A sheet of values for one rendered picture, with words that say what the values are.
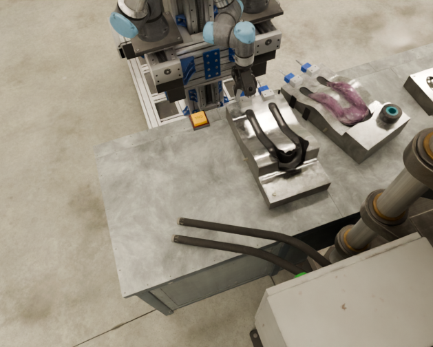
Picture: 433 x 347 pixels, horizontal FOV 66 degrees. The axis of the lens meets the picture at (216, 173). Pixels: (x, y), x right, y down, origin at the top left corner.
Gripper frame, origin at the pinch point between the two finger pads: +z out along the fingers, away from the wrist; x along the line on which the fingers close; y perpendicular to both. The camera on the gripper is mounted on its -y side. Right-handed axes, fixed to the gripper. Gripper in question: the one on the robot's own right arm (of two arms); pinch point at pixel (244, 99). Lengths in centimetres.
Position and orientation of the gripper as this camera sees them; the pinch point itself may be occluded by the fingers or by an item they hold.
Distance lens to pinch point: 152.2
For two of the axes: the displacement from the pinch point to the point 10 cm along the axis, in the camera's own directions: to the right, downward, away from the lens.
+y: -3.3, -8.1, 4.8
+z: 0.5, 4.9, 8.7
